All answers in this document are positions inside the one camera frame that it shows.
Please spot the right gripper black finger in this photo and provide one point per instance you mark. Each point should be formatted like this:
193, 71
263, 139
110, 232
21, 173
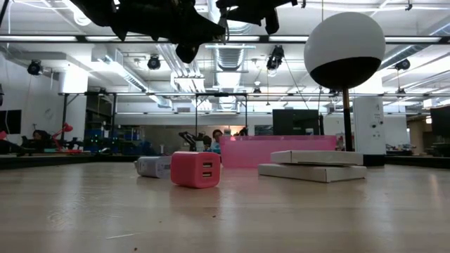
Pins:
230, 6

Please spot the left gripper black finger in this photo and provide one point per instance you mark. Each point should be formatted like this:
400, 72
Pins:
205, 30

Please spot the white cardboard box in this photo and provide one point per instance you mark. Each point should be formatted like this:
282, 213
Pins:
309, 173
316, 157

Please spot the black background robot arm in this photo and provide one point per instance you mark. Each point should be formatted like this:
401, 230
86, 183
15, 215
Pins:
188, 138

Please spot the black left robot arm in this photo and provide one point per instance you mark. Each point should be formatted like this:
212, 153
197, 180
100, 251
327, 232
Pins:
95, 10

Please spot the pink translucent plastic bin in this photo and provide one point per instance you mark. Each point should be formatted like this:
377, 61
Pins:
246, 151

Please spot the black ceiling spotlight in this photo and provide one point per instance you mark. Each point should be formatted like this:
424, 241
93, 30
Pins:
34, 67
275, 58
154, 62
403, 64

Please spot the white globe lamp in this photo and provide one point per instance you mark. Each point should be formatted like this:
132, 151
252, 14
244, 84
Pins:
344, 38

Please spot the person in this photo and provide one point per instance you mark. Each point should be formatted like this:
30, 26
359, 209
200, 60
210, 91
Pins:
38, 135
217, 135

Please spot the black monitor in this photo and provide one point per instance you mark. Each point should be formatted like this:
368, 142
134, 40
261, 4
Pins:
295, 123
441, 121

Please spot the black lamp pole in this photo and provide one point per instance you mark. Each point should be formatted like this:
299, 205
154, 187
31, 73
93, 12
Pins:
347, 119

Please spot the pink USB charger cube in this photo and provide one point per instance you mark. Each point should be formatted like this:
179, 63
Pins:
190, 168

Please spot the white power adapter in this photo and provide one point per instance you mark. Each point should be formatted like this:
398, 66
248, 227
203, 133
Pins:
151, 167

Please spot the white column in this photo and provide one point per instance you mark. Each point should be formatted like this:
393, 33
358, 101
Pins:
369, 133

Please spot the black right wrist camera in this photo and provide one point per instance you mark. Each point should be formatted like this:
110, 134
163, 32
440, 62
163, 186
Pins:
272, 22

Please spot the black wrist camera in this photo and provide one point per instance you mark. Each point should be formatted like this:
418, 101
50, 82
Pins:
272, 22
187, 53

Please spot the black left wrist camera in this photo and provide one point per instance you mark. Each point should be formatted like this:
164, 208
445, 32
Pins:
187, 53

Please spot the silver ventilation duct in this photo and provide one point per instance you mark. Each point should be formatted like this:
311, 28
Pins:
230, 58

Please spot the black background frame rig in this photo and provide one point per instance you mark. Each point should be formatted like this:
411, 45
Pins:
88, 93
221, 94

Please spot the black aluminium table frame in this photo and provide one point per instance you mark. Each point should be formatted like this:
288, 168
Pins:
70, 161

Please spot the black wall screen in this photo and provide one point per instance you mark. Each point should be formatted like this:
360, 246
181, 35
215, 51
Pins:
10, 121

